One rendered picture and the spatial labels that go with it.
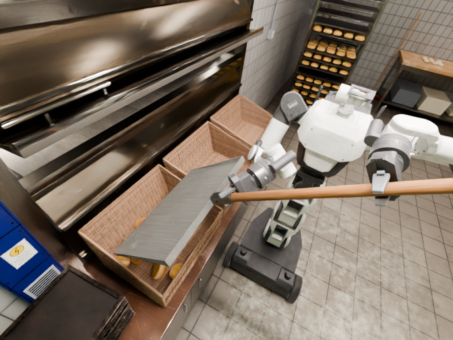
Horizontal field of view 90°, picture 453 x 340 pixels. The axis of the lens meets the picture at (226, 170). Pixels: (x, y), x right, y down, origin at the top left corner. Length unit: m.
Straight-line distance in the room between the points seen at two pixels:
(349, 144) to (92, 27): 1.02
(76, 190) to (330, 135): 1.08
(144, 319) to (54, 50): 1.12
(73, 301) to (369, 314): 1.96
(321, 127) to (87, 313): 1.14
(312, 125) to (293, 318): 1.44
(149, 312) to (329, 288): 1.43
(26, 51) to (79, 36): 0.17
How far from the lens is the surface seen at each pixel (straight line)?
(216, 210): 1.39
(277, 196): 0.68
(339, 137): 1.01
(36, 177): 1.05
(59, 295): 1.17
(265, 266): 1.85
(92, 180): 1.18
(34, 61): 0.90
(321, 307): 2.12
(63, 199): 1.14
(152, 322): 1.30
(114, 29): 1.07
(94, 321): 1.09
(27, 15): 0.88
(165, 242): 0.83
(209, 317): 1.88
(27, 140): 0.77
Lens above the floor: 1.84
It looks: 44 degrees down
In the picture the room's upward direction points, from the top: 9 degrees clockwise
